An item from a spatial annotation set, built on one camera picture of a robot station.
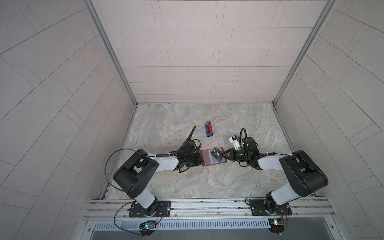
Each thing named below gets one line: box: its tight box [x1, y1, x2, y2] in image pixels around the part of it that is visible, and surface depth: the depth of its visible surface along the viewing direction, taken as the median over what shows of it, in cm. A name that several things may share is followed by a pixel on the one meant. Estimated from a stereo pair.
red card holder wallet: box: [199, 147, 228, 167], surface depth 89 cm
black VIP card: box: [210, 147, 223, 162], surface depth 88 cm
